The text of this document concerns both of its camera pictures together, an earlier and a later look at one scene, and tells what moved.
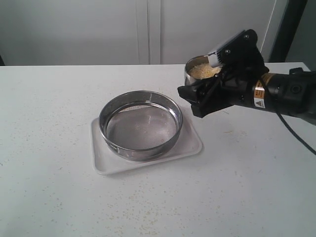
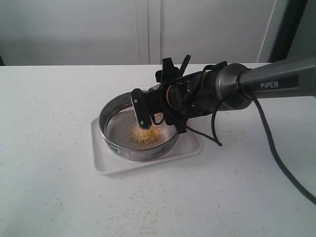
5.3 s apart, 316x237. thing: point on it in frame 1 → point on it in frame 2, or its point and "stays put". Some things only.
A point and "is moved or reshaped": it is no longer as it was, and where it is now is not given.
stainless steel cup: [199, 67] → [156, 87]
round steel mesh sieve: [139, 125] stays put
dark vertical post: [289, 26] stays put
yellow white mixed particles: [203, 70] is moved or reshaped
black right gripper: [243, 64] → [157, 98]
